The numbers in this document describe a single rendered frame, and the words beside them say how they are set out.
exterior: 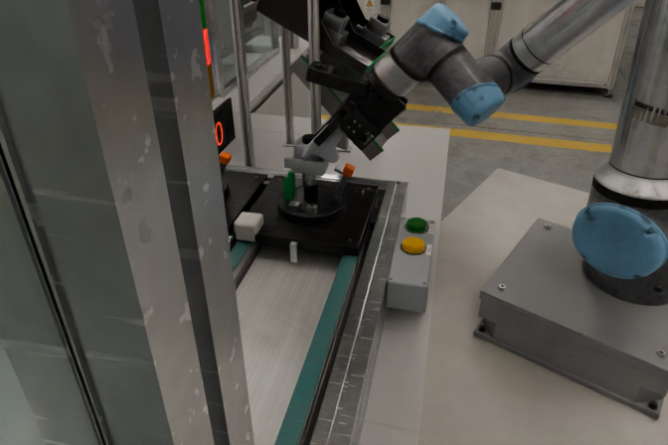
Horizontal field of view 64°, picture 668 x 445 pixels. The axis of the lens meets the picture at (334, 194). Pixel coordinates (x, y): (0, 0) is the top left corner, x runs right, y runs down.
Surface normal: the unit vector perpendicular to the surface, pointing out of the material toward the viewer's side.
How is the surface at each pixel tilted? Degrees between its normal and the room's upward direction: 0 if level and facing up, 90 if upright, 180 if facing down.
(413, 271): 0
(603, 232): 97
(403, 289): 90
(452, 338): 0
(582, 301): 2
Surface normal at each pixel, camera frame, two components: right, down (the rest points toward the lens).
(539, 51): -0.45, 0.64
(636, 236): -0.69, 0.46
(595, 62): -0.29, 0.48
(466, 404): 0.00, -0.87
